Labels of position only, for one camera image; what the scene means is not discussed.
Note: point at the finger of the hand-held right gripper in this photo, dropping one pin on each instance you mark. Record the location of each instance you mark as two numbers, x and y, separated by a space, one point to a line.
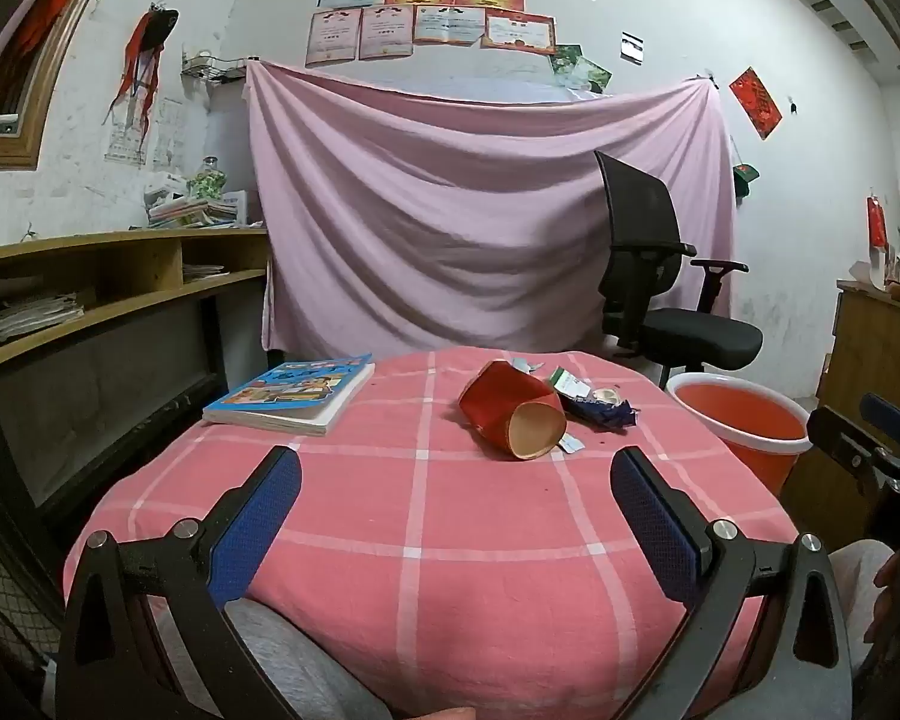
892 412
844 442

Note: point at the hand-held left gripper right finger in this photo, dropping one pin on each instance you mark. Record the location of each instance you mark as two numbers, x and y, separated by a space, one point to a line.
652 525

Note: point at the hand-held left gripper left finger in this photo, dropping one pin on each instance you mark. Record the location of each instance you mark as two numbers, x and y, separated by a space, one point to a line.
259 525

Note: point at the orange plastic bucket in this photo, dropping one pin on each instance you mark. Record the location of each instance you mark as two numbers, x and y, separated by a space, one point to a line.
750 457

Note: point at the small white paper scrap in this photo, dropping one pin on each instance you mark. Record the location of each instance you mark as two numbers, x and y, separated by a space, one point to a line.
570 445

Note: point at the blue wrapper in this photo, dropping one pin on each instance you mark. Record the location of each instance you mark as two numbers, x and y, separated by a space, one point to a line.
600 416

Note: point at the small tape roll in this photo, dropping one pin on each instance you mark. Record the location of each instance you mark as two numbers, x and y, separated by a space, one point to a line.
615 394

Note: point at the white green printed carton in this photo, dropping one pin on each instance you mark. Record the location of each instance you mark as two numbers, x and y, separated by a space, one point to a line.
566 382

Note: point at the red paper cup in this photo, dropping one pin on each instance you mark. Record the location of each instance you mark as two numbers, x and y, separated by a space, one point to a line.
495 397

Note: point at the grey foil scrap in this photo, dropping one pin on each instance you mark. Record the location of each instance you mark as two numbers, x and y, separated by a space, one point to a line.
523 365

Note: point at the person's right hand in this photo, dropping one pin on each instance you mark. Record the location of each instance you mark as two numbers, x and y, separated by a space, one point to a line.
889 607

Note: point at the wooden cabinet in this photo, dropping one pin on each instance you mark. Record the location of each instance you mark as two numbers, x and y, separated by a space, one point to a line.
870 345

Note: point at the blue illustrated book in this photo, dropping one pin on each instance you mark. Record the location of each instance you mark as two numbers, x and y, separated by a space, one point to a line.
292 390

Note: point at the black office chair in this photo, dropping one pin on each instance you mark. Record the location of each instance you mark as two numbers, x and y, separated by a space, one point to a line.
690 337

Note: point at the red white hanging ornament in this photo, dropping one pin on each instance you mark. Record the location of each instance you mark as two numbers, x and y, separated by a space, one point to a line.
877 225

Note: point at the pink checked tablecloth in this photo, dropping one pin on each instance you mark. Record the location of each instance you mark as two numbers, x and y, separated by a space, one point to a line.
457 502

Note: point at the thin pile of papers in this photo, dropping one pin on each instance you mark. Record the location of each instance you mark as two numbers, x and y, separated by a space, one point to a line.
204 271

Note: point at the dark wicker chair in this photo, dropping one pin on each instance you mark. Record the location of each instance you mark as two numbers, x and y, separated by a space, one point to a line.
0 562

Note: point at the green red hanging ornament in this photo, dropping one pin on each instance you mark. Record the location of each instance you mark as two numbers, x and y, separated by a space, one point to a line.
744 174

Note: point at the stack of loose papers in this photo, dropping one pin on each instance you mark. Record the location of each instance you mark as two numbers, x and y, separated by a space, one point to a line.
34 315

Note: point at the wooden shelf desk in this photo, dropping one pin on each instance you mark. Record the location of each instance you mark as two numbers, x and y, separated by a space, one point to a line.
120 240

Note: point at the stack of books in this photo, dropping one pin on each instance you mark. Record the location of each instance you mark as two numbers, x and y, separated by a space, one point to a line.
195 211

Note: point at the glass jar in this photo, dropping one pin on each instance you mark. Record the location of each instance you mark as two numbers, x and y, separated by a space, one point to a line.
206 181

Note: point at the pink hanging sheet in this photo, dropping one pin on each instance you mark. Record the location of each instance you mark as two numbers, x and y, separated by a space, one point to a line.
435 225

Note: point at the white packet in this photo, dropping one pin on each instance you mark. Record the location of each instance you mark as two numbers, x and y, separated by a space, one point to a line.
163 189

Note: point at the green photo print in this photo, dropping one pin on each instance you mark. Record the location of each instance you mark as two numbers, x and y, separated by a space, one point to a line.
566 56
594 76

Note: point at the red black kite decoration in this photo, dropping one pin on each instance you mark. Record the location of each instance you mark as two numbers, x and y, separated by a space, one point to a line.
146 37

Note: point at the red paper wall decoration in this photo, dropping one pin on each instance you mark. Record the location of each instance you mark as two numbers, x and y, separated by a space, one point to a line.
756 101

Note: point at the white paper wall chart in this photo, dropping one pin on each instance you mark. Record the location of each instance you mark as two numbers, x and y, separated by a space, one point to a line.
169 135
127 139

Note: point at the black white wall card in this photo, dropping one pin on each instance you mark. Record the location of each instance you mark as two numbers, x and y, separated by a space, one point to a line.
632 49

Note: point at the wooden window frame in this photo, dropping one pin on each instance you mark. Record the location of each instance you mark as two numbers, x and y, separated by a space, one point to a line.
7 154

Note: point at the group of wall certificates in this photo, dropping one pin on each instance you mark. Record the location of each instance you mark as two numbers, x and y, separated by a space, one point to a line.
435 22

